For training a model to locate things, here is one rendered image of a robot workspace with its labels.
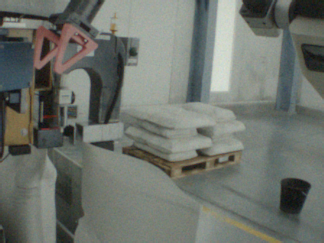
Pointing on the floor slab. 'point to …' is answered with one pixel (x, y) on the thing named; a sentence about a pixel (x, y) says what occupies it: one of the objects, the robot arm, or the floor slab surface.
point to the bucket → (293, 194)
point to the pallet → (206, 163)
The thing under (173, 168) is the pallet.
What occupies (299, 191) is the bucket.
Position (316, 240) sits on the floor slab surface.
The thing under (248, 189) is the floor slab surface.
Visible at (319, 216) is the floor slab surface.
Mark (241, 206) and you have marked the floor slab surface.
